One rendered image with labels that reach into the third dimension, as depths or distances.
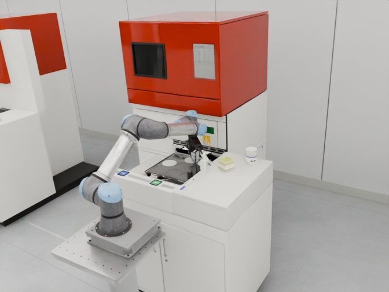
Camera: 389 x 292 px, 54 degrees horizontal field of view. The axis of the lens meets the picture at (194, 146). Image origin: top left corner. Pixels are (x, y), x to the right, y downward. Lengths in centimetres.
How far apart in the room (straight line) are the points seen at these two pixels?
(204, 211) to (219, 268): 36
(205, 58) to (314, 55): 157
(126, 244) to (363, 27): 267
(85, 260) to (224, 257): 74
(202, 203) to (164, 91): 96
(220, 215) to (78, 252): 75
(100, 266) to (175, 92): 127
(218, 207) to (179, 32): 115
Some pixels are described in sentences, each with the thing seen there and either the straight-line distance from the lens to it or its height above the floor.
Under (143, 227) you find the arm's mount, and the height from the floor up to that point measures 88.
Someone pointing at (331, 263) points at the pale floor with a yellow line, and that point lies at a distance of 325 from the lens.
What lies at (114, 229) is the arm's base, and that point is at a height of 91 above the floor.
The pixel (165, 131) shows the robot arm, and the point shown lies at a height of 130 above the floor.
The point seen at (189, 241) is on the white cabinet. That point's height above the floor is 66.
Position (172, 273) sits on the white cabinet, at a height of 37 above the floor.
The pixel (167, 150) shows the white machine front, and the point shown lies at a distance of 293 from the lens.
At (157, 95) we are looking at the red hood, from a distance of 275.
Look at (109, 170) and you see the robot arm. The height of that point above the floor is 115.
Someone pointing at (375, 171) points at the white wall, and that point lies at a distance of 399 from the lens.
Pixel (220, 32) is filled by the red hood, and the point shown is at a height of 176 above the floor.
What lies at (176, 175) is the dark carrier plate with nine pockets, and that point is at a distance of 249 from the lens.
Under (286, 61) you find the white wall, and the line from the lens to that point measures 389.
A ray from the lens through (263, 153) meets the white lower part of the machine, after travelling 326.
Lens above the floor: 204
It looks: 23 degrees down
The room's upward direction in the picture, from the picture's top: 3 degrees counter-clockwise
